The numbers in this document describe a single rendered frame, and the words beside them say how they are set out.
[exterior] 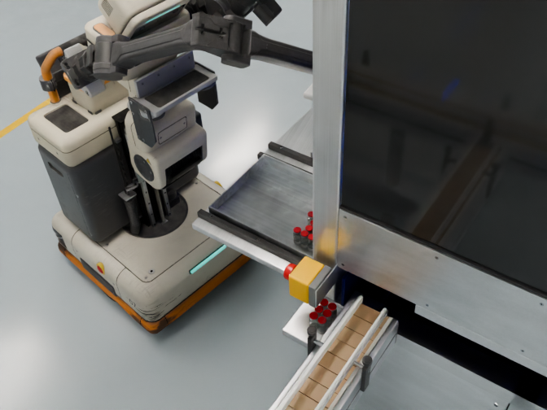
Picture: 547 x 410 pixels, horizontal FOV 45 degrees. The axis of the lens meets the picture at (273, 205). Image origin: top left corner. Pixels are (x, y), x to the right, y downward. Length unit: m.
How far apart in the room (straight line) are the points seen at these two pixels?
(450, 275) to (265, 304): 1.46
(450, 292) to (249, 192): 0.73
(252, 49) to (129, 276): 1.21
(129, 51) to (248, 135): 1.83
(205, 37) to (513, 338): 0.91
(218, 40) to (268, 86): 2.27
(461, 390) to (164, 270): 1.28
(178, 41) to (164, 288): 1.16
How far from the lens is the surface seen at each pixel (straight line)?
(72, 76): 1.91
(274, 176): 1.92
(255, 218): 1.80
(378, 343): 1.50
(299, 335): 1.57
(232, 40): 1.57
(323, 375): 1.45
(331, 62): 1.16
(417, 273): 1.39
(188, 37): 1.56
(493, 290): 1.33
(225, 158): 3.35
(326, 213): 1.40
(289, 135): 2.06
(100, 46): 1.81
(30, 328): 2.87
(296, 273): 1.48
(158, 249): 2.59
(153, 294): 2.47
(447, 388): 1.66
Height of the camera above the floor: 2.19
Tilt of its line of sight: 45 degrees down
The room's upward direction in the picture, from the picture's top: 4 degrees counter-clockwise
